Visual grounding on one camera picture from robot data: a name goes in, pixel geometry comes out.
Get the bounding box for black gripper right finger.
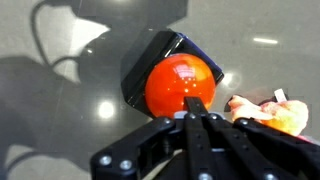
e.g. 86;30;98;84
196;96;320;180

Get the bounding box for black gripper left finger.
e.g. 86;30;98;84
89;96;214;180

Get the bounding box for orange dome button black base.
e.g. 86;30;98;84
120;29;225;119

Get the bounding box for orange plush chicken toy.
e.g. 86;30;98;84
228;88;311;138

